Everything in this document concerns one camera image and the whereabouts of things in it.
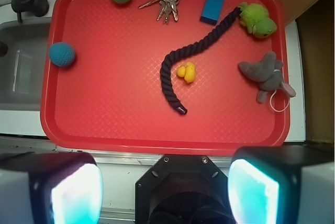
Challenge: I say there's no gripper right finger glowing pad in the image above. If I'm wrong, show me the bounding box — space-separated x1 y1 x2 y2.
228 145 334 223

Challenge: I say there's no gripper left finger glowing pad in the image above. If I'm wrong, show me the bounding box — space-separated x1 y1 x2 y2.
1 152 103 223

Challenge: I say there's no blue rubber ball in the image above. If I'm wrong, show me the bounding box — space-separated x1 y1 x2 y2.
49 42 75 67

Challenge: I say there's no grey plush elephant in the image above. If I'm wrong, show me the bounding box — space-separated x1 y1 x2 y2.
238 51 296 103

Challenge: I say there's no grey metal sink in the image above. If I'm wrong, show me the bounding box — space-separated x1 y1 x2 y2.
1 17 51 111

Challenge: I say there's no yellow rubber duck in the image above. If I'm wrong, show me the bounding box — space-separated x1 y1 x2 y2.
176 62 196 84

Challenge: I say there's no red plastic tray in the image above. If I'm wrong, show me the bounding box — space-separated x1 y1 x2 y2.
41 0 290 155

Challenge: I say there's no green plush turtle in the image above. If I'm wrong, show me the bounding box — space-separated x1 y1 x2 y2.
238 2 277 39

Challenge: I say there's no blue rectangular block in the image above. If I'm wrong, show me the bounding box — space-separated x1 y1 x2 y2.
200 0 225 25

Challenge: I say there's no silver key bunch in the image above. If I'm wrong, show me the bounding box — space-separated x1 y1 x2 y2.
138 0 180 25

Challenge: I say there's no dark purple twisted rope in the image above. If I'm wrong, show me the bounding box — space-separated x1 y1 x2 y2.
160 6 243 116

